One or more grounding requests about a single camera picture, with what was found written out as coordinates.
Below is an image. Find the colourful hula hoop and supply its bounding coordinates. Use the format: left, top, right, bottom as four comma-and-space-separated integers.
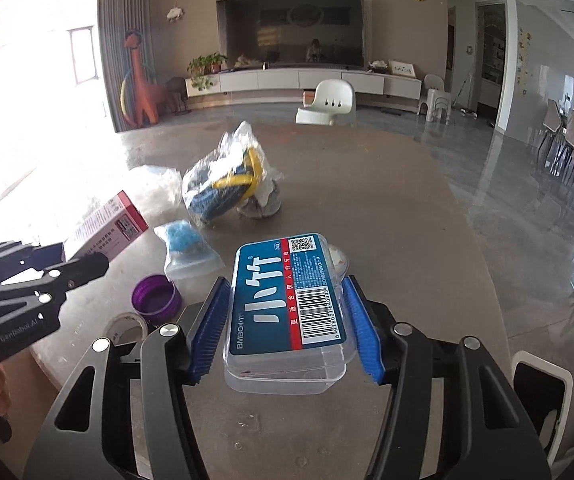
120, 62, 160, 126

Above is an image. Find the white plastic chair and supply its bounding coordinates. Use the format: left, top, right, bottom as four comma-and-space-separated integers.
295, 80, 356, 127

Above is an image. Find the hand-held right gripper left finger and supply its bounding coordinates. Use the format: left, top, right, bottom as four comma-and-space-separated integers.
22, 276, 232, 480

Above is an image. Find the clear tape roll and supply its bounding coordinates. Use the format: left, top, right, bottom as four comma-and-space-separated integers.
102, 311, 150, 348

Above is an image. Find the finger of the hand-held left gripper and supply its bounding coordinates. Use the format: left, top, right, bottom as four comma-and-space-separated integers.
0, 252, 110, 311
0, 241, 66, 286

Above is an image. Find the white plastic stool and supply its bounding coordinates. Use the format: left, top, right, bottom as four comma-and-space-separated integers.
418, 87, 452, 123

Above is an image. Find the crumpled clear plastic film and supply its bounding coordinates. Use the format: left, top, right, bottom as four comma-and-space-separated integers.
132, 165, 182, 208

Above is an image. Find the grey curtain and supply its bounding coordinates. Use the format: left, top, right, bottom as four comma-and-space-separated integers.
97, 0, 160, 133

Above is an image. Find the brown toy animal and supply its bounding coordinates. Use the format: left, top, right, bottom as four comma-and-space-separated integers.
164, 77, 190, 113

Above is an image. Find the orange dinosaur toy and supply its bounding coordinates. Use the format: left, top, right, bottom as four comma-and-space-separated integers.
123, 30, 168, 128

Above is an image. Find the floor mop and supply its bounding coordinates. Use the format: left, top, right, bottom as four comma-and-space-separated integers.
454, 72, 478, 117

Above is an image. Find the large wall television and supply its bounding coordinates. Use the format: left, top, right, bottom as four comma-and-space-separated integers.
217, 0, 368, 68

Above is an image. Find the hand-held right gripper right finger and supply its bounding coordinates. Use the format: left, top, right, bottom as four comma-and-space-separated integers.
342, 275, 552, 480

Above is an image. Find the small clear bag blue item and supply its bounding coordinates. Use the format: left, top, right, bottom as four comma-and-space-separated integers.
154, 220, 225, 281

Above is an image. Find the white trash bin black liner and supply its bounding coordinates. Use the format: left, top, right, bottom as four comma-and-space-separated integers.
509, 351, 574, 466

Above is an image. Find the clear plastic box blue label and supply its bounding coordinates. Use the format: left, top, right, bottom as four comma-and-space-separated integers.
223, 232, 358, 395

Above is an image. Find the green potted plant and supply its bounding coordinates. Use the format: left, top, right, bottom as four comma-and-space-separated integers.
188, 52, 228, 92

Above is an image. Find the purple plastic lid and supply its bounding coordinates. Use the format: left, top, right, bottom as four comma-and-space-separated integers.
132, 274, 184, 325

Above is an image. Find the red and white carton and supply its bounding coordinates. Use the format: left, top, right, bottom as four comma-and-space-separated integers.
64, 190, 149, 261

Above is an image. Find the long white television cabinet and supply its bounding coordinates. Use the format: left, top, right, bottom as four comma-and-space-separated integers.
185, 67, 424, 113

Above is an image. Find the clear bag blue yellow item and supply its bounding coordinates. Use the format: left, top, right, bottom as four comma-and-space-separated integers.
182, 121, 285, 228

